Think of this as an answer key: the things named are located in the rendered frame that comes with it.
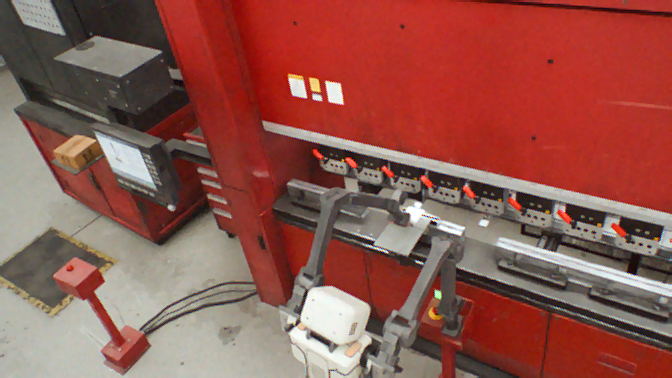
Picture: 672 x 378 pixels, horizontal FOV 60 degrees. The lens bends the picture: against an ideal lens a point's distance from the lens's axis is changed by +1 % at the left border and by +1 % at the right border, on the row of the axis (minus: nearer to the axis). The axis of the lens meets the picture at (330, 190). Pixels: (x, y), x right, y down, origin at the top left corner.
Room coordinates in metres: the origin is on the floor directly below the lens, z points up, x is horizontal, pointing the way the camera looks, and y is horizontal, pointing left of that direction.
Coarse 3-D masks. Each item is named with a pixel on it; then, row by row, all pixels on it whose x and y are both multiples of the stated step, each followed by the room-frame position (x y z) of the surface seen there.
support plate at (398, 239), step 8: (392, 224) 2.07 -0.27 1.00; (416, 224) 2.04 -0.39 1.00; (424, 224) 2.03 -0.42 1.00; (384, 232) 2.03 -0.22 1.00; (392, 232) 2.02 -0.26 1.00; (400, 232) 2.00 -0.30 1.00; (408, 232) 1.99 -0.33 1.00; (416, 232) 1.98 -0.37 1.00; (384, 240) 1.97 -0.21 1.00; (392, 240) 1.96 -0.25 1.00; (400, 240) 1.95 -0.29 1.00; (408, 240) 1.94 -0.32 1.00; (416, 240) 1.93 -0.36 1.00; (384, 248) 1.92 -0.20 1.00; (392, 248) 1.91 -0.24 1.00; (400, 248) 1.90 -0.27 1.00; (408, 248) 1.89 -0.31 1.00
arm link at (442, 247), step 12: (432, 240) 1.51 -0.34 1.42; (444, 240) 1.50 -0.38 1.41; (432, 252) 1.47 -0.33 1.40; (444, 252) 1.45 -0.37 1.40; (432, 264) 1.43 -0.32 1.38; (420, 276) 1.40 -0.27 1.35; (432, 276) 1.39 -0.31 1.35; (420, 288) 1.36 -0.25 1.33; (408, 300) 1.34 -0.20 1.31; (420, 300) 1.33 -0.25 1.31; (396, 312) 1.32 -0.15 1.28; (408, 312) 1.30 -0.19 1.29; (384, 324) 1.28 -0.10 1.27; (408, 324) 1.26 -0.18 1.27; (420, 324) 1.27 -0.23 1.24; (408, 336) 1.22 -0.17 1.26
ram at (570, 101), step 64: (256, 0) 2.52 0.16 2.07; (320, 0) 2.31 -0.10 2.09; (384, 0) 2.12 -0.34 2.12; (448, 0) 1.96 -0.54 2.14; (256, 64) 2.58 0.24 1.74; (320, 64) 2.34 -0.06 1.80; (384, 64) 2.14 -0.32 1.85; (448, 64) 1.96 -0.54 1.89; (512, 64) 1.81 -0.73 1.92; (576, 64) 1.67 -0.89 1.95; (640, 64) 1.56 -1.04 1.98; (320, 128) 2.38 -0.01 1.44; (384, 128) 2.16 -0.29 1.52; (448, 128) 1.96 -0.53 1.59; (512, 128) 1.80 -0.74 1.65; (576, 128) 1.65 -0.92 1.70; (640, 128) 1.53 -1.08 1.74; (576, 192) 1.63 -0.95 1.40; (640, 192) 1.50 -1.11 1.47
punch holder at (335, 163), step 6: (324, 144) 2.38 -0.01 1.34; (324, 150) 2.38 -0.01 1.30; (330, 150) 2.36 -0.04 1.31; (336, 150) 2.34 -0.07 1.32; (342, 150) 2.31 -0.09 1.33; (348, 150) 2.34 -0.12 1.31; (324, 156) 2.39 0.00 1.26; (330, 156) 2.36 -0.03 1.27; (336, 156) 2.34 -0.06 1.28; (342, 156) 2.32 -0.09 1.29; (348, 156) 2.33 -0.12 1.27; (330, 162) 2.36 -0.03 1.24; (336, 162) 2.34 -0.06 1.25; (342, 162) 2.32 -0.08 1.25; (330, 168) 2.37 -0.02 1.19; (336, 168) 2.34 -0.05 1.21; (342, 168) 2.32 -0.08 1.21; (348, 168) 2.32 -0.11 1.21; (342, 174) 2.32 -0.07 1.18
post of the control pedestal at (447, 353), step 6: (444, 348) 1.62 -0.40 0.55; (450, 348) 1.60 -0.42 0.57; (444, 354) 1.62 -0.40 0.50; (450, 354) 1.60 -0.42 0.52; (444, 360) 1.62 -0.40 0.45; (450, 360) 1.60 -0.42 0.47; (444, 366) 1.62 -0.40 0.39; (450, 366) 1.60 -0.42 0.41; (444, 372) 1.62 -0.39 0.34; (450, 372) 1.60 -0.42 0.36
